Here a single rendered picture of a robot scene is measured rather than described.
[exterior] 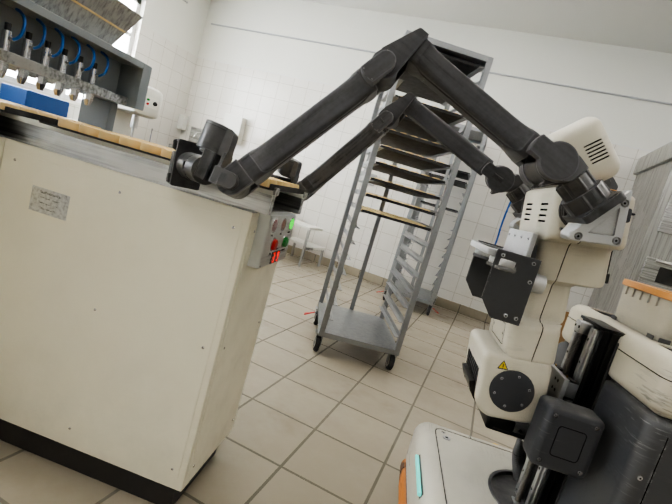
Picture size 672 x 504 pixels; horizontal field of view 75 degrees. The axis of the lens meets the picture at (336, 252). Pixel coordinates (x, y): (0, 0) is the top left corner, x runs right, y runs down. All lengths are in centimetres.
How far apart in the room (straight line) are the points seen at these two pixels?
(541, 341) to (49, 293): 124
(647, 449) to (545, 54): 458
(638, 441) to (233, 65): 591
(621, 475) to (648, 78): 456
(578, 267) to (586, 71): 424
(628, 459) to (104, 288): 125
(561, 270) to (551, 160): 32
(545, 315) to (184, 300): 88
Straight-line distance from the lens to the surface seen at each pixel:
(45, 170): 135
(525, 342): 115
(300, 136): 91
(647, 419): 114
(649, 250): 415
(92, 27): 172
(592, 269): 119
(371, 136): 143
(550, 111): 518
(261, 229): 110
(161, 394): 126
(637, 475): 116
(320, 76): 572
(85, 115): 193
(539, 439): 115
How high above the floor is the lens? 95
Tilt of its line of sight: 8 degrees down
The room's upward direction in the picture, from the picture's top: 16 degrees clockwise
